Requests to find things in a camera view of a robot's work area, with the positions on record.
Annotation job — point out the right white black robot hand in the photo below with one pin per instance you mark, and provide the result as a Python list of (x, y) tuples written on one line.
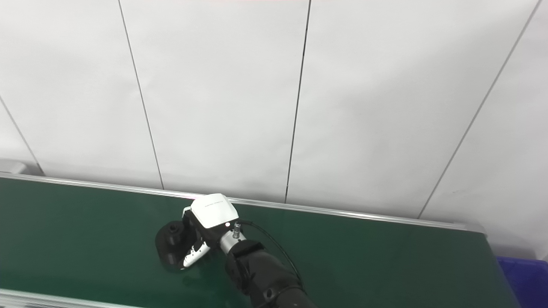
[(214, 211)]

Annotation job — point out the black cylindrical machined part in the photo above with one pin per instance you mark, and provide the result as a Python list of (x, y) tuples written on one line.
[(169, 248)]

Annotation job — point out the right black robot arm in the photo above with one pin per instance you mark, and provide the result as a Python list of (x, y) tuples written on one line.
[(261, 273)]

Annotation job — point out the empty blue plastic bin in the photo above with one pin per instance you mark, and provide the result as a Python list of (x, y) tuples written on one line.
[(528, 280)]

